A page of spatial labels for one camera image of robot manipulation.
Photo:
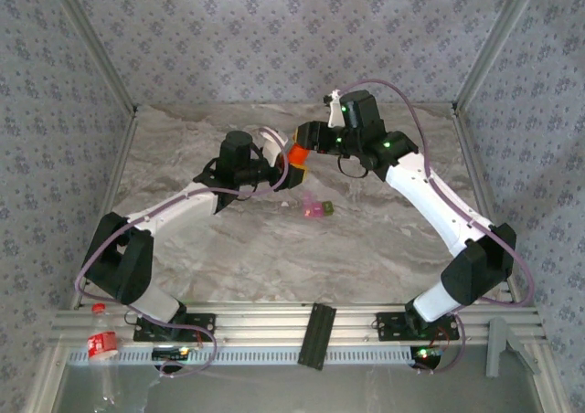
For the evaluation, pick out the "orange pill bottle cap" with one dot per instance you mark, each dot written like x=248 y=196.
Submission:
x=304 y=149

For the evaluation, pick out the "orange plastic cup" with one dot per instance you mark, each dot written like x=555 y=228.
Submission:
x=297 y=158

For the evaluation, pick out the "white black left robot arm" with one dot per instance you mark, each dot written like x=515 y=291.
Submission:
x=173 y=212

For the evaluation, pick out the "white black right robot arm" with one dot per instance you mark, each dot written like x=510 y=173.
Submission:
x=420 y=189

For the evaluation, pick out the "green pill box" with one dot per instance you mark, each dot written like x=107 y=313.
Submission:
x=327 y=208

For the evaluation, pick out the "small circuit board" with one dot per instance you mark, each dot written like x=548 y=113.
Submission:
x=425 y=356
x=170 y=353

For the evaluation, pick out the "grey metal sheet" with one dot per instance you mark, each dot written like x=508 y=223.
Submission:
x=320 y=390

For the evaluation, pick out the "clear bottle red label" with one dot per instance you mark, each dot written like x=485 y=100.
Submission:
x=103 y=344

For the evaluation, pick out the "aluminium table side rail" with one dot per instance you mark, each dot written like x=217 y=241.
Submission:
x=114 y=180
x=471 y=157

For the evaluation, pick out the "aluminium frame post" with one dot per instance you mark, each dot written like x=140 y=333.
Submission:
x=97 y=43
x=492 y=43

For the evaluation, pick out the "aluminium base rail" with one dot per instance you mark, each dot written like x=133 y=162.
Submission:
x=265 y=326

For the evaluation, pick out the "black rail bracket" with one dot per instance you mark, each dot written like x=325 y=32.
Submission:
x=316 y=335

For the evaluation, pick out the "grey corner bracket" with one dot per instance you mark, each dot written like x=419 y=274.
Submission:
x=496 y=349

